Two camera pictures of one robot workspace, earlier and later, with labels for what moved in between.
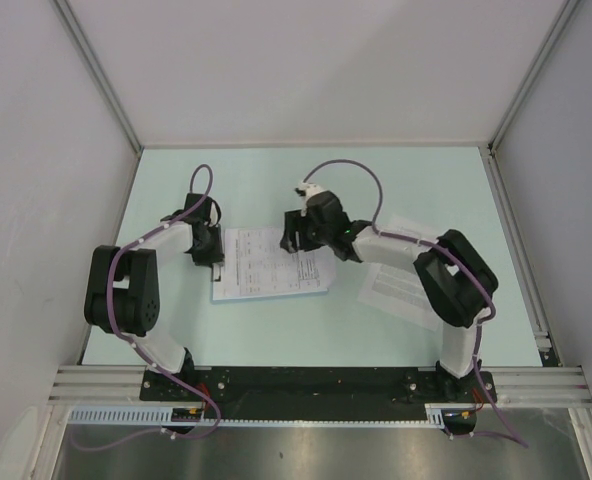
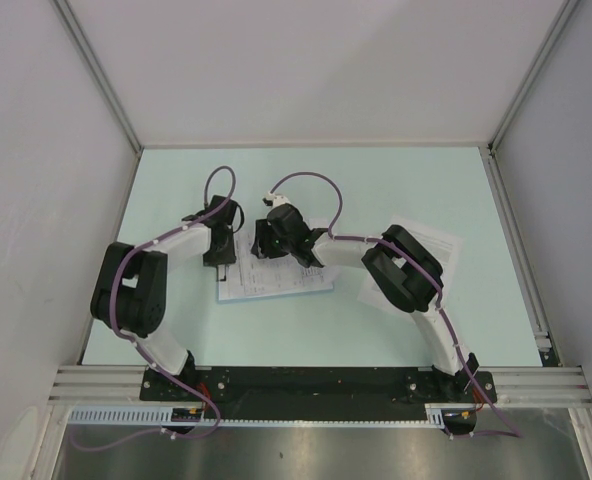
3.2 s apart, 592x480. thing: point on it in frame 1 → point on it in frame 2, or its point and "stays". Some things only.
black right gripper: (294, 222) → (262, 245)
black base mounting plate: (263, 393) stays
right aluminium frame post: (567, 11) stays
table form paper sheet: (255, 264) stays
